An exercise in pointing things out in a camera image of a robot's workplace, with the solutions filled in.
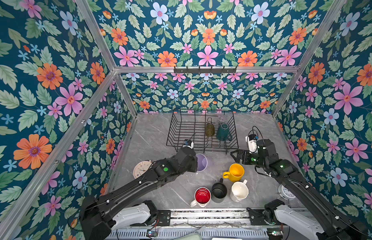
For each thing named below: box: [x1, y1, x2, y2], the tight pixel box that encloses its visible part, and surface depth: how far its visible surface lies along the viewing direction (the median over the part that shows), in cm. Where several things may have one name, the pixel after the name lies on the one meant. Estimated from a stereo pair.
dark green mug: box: [216, 123, 233, 141], surface depth 100 cm
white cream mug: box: [230, 179, 249, 203], surface depth 77 cm
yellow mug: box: [223, 163, 245, 183], surface depth 84 cm
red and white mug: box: [190, 186, 212, 208], surface depth 75 cm
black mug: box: [211, 178, 228, 201], surface depth 82 cm
